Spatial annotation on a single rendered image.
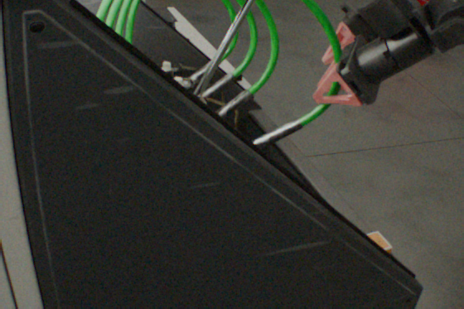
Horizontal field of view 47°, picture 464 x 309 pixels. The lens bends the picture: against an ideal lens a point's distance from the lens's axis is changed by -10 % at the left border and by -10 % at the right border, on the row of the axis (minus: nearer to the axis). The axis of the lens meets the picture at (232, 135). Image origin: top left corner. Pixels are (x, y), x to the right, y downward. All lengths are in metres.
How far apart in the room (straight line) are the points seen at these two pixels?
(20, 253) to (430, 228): 2.35
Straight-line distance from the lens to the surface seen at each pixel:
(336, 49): 0.84
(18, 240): 0.58
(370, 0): 0.74
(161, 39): 1.23
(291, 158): 1.21
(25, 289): 0.63
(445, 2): 0.77
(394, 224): 2.73
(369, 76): 0.81
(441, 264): 2.57
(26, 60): 0.49
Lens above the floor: 1.57
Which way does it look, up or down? 29 degrees down
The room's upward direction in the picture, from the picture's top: 5 degrees clockwise
